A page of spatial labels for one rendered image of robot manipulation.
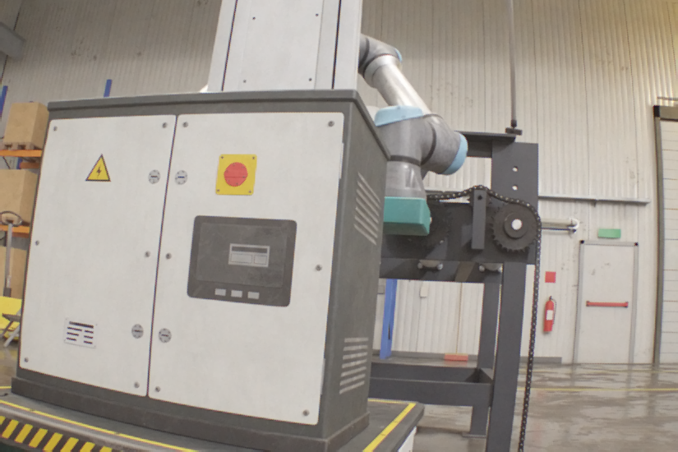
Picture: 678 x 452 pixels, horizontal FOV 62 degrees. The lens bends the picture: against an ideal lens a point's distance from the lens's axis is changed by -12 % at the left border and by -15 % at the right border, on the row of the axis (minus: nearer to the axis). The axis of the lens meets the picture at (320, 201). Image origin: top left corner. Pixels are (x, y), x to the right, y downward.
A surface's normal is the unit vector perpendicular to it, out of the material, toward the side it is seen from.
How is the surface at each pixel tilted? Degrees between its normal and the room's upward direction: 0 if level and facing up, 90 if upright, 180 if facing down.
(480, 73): 90
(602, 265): 90
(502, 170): 90
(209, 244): 90
